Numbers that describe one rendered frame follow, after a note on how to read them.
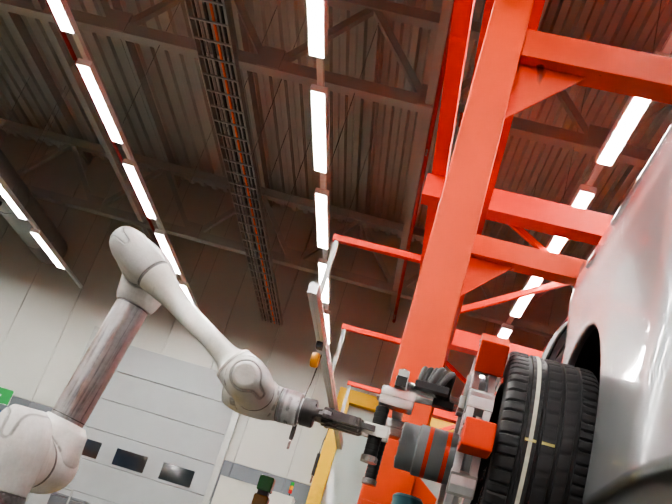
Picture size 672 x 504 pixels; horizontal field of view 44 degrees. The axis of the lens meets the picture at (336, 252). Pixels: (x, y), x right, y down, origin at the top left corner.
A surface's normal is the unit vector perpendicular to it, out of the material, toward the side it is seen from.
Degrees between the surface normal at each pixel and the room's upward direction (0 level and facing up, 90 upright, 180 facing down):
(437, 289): 90
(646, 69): 90
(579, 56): 90
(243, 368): 96
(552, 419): 74
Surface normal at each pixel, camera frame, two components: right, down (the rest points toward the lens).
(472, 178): -0.04, -0.42
